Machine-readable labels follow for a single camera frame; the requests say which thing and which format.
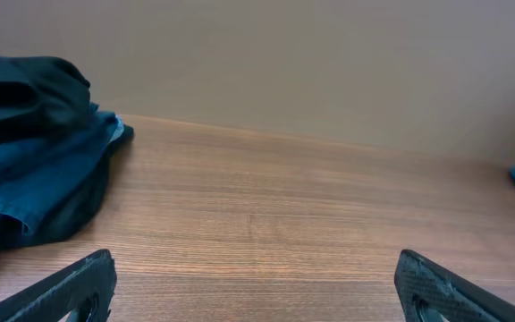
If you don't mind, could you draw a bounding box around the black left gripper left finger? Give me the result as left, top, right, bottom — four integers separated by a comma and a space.
0, 249, 117, 322

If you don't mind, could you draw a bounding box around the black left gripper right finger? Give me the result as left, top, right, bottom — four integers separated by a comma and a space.
394, 250, 515, 322

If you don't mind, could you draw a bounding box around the navy folded garment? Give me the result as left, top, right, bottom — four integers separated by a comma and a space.
0, 105, 134, 250

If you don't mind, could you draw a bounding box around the black folded garment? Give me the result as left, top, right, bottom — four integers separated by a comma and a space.
0, 56, 90, 143

